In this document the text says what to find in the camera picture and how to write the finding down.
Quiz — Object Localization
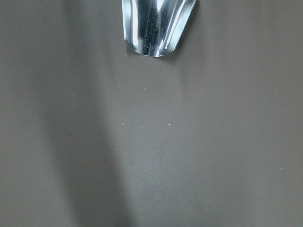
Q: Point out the metal scoop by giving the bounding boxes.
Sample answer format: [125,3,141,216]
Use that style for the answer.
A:
[121,0,196,57]

